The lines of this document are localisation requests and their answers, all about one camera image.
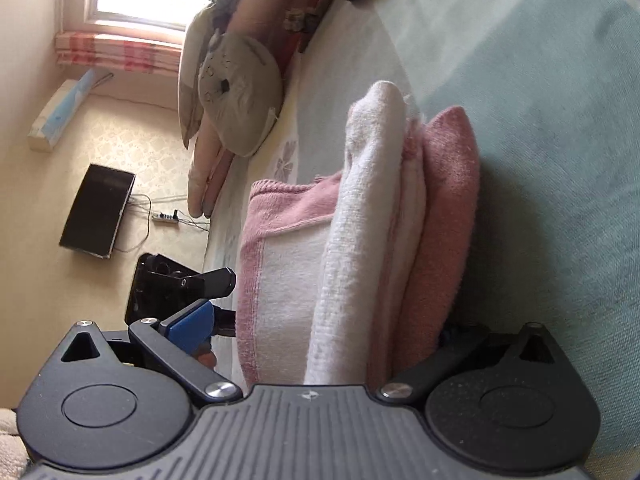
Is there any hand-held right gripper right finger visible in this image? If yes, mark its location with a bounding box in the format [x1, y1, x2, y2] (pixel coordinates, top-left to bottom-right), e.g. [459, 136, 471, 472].
[376, 321, 557, 405]

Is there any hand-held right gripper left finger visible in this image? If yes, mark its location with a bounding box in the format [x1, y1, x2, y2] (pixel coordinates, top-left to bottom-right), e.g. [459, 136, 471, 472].
[59, 299, 242, 408]

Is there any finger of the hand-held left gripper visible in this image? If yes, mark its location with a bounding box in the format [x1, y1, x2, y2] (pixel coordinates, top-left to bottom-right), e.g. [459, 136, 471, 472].
[181, 268, 236, 302]
[212, 307, 236, 338]

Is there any pink and white sweater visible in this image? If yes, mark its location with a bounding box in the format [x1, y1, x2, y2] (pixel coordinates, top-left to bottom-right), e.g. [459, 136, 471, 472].
[235, 80, 482, 393]

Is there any black television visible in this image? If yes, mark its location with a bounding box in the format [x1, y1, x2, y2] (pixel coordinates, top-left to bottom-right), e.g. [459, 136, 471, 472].
[59, 163, 137, 260]

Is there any grey cat face cushion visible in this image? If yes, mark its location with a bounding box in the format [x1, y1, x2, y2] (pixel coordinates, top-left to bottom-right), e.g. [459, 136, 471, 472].
[197, 32, 284, 157]

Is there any white and blue air conditioner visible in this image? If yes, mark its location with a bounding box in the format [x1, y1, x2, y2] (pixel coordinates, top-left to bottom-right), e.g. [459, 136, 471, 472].
[27, 67, 114, 154]

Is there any pink plaid curtain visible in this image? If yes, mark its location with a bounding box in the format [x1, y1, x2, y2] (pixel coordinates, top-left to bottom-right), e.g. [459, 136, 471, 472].
[55, 31, 184, 74]

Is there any brown hair scrunchie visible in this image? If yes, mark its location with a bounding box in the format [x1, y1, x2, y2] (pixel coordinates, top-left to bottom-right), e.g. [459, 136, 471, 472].
[282, 7, 309, 32]

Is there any black cable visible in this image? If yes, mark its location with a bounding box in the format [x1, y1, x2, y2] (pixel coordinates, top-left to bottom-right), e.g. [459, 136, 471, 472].
[112, 191, 212, 254]

